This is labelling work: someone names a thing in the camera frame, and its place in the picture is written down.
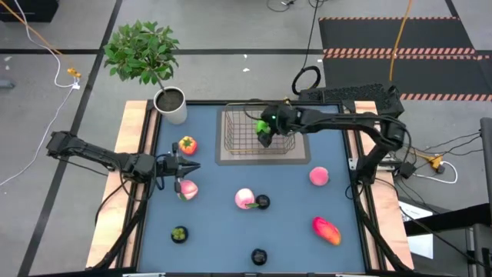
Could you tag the pink peach with leaf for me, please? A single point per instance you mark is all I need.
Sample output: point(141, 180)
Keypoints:
point(190, 190)
point(243, 197)

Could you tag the grey placemat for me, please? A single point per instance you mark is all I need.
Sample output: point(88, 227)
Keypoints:
point(301, 157)

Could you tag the dark fruit with green top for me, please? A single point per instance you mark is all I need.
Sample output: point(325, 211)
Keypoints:
point(179, 234)

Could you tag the black metal beam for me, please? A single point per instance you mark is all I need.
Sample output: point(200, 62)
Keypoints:
point(453, 219)

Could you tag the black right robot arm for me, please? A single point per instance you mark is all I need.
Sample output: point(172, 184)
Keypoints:
point(338, 119)

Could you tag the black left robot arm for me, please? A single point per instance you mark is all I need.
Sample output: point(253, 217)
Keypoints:
point(96, 154)

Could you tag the red orange mango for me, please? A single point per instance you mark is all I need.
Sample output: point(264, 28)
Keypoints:
point(326, 231)

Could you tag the yellow power strip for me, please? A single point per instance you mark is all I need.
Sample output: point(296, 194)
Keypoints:
point(434, 161)

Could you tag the wooden side board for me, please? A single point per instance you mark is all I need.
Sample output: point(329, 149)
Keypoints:
point(388, 215)
point(127, 127)

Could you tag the dark purple plum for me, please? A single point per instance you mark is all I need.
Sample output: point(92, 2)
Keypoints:
point(263, 201)

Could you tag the plain pink peach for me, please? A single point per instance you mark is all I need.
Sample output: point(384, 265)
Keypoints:
point(319, 176)

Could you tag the black computer case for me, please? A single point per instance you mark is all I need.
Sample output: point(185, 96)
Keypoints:
point(346, 92)

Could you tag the green apple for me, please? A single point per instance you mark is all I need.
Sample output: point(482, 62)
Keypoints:
point(262, 126)

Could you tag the green leafy plant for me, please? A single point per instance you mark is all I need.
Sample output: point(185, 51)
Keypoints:
point(140, 54)

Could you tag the silver corner bracket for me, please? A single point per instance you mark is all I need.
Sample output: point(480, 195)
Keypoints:
point(353, 163)

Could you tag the grey floor object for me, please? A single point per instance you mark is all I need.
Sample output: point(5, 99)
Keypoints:
point(5, 84)

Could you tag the black box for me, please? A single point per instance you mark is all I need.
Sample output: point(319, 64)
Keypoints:
point(27, 9)

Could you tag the dark round fruit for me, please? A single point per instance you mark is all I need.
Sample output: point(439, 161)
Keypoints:
point(259, 257)

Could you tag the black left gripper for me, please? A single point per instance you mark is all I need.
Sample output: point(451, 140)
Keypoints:
point(167, 165)

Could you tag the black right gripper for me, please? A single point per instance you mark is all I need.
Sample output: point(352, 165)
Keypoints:
point(282, 117)

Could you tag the white plant pot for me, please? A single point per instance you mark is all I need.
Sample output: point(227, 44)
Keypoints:
point(175, 115)

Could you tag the orange bell pepper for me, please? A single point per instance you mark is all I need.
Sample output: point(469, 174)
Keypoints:
point(188, 146)

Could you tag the black power adapter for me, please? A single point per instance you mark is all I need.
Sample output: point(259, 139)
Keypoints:
point(406, 169)

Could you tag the black striped floor mat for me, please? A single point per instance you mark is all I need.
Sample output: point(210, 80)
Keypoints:
point(423, 73)

